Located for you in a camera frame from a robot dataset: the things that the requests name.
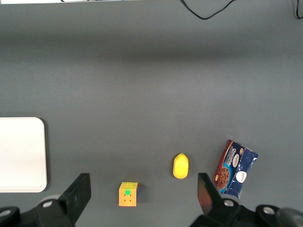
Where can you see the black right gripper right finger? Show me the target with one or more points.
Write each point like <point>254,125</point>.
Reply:
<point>208,201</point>

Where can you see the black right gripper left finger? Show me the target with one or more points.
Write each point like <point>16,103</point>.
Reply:
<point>71,201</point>

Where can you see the blue chocolate cookie box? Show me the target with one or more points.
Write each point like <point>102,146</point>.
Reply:
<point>236,168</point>

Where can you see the pale pink plastic tray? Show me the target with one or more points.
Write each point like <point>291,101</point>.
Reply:
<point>21,153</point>

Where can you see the yellow lemon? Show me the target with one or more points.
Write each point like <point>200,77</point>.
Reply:
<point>180,166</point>

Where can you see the orange green puzzle cube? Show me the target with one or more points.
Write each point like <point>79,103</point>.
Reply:
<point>127,195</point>

